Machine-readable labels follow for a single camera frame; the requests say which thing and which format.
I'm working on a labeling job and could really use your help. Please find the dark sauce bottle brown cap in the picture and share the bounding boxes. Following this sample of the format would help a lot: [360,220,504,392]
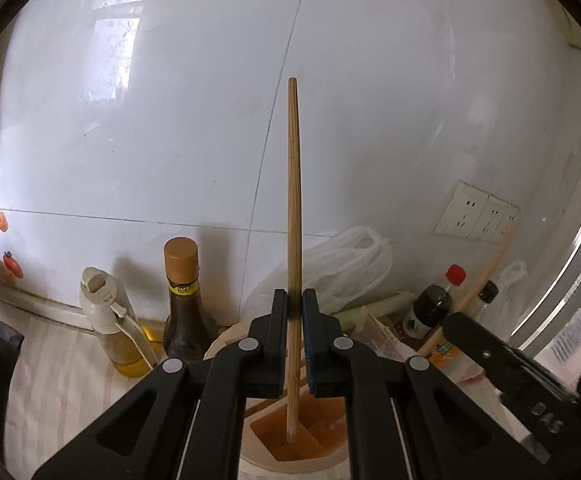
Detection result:
[164,237,218,364]

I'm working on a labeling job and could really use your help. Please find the white wall socket panel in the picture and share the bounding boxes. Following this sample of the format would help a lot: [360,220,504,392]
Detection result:
[435,182,521,243]

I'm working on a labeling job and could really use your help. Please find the light wooden chopstick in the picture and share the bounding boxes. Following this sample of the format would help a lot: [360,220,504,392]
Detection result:
[286,77,303,443]

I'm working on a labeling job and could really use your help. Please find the white plastic bag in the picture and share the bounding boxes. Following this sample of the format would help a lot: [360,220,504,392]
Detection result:
[240,226,394,321]

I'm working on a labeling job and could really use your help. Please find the white oil dispenser bottle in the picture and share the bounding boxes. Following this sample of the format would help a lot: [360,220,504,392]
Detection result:
[79,266,159,378]

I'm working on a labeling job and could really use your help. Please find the red capped seasoning bottle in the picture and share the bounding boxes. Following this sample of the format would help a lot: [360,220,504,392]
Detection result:
[402,264,466,340]

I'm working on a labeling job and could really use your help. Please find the white utensil holder wooden insert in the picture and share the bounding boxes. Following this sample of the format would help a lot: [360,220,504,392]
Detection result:
[202,320,362,480]

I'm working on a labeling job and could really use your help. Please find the small clear plastic bag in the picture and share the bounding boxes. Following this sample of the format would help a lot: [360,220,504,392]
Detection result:
[491,259,528,341]

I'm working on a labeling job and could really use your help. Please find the black capped seasoning bottle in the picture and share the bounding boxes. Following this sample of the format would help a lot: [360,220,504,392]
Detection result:
[471,280,499,320]

